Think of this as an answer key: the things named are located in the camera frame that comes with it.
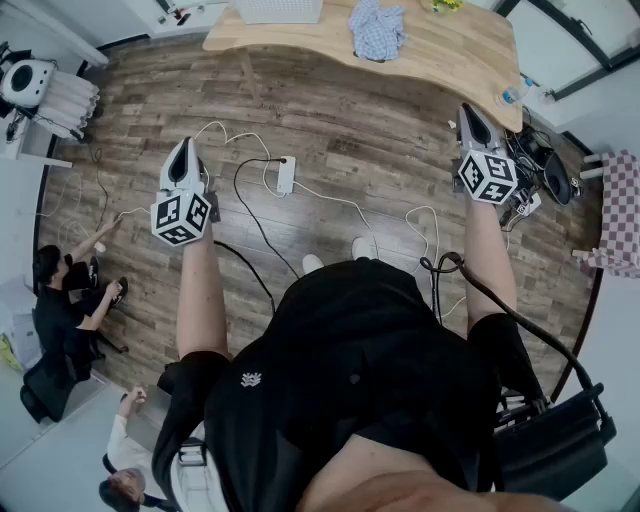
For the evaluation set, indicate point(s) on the person's left forearm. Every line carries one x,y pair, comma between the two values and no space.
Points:
200,300

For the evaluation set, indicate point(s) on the white pleated fabric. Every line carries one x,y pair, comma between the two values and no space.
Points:
70,102

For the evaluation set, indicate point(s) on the white round device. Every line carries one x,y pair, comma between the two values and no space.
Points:
22,82

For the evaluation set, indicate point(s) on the person's black clothing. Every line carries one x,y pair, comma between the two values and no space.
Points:
350,350

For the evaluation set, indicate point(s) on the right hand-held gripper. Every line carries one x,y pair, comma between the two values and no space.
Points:
487,177

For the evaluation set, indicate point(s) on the person's left white shoe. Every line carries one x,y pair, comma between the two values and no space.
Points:
312,263

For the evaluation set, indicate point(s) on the person's right white shoe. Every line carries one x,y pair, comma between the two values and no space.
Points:
362,248

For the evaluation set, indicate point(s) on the person's white shoe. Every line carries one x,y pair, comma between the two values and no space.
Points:
362,248
312,263

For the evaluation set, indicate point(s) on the white power strip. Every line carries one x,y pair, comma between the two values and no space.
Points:
286,175

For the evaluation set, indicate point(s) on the person's right forearm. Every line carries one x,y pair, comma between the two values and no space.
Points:
490,260

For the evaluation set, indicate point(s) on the blue checked shirt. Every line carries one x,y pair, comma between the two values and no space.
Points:
377,30

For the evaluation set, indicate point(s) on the yellow sunflower bouquet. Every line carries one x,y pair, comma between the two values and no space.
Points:
445,5

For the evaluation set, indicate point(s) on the black round device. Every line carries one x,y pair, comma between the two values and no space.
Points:
557,180

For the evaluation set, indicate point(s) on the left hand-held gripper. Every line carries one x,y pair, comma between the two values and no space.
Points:
180,220

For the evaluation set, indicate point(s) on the white plastic basket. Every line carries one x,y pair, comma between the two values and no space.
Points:
280,10

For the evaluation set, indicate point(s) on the black equipment bag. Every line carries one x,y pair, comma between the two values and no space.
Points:
555,445

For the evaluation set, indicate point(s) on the clear bottle with blue cap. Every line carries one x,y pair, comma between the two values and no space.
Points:
511,95

